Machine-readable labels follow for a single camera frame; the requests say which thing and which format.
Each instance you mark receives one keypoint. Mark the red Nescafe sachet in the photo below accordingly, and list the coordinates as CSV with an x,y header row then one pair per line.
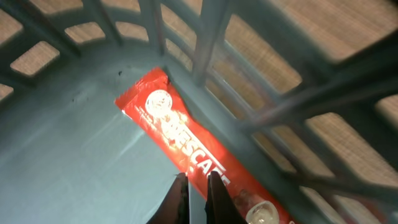
x,y
157,107

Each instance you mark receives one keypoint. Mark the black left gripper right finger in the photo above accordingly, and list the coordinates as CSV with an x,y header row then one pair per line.
x,y
219,207

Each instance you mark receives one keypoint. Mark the grey plastic basket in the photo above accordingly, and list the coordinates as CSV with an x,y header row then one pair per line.
x,y
302,93

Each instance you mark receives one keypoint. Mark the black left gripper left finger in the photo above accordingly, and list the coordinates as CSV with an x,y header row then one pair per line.
x,y
174,208

